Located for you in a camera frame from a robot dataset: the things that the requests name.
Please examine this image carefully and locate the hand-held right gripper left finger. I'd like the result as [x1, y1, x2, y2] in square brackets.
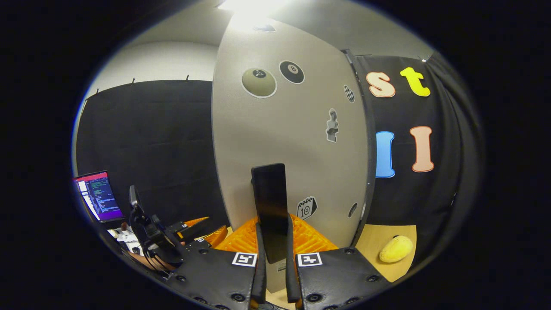
[166, 215, 267, 310]

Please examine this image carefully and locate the yellow toy fruit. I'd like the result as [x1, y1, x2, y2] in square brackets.
[379, 235, 415, 264]

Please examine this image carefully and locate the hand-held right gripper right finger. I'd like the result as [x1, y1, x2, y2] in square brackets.
[285, 214, 390, 310]

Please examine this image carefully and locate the grey cabinet door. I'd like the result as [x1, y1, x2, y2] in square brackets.
[211, 15, 371, 294]

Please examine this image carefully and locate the white object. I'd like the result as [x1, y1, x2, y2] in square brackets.
[108, 226, 142, 255]

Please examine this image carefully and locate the black door handle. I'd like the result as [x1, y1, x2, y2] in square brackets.
[251, 163, 290, 264]

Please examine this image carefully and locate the large ceiling light panel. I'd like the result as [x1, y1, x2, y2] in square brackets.
[217, 0, 293, 18]

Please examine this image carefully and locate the dark grey cabinet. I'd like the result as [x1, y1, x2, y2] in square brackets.
[344, 49, 378, 249]

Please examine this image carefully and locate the black backdrop cloth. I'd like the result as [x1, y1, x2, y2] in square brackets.
[75, 52, 483, 267]

